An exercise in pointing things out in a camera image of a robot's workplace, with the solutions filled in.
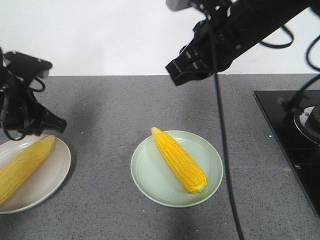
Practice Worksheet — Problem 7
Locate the black hanging cable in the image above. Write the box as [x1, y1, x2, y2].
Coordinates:
[209, 14, 245, 240]

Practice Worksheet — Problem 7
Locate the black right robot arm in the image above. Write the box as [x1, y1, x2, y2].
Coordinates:
[165, 0, 320, 86]

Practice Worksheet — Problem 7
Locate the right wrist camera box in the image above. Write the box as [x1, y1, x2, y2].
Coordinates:
[165, 0, 192, 12]

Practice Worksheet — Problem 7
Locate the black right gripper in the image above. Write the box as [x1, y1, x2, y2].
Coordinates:
[165, 19, 241, 87]

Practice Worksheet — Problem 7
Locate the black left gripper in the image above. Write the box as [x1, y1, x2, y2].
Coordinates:
[0, 69, 67, 137]

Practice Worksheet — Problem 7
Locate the yellow corn cob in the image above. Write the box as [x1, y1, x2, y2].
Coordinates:
[151, 127, 208, 194]

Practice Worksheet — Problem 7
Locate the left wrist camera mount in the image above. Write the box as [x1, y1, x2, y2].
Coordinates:
[4, 51, 53, 79]

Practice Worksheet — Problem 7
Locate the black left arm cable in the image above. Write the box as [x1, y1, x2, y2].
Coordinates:
[0, 47, 46, 141]

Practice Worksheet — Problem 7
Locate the pale corn cob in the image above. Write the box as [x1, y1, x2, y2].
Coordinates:
[0, 135, 56, 204]

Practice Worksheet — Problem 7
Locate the black gas burner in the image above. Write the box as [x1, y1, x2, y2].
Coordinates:
[283, 105, 320, 146]

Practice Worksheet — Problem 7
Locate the black glass gas stove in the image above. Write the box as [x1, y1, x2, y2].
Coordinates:
[254, 90, 320, 214]

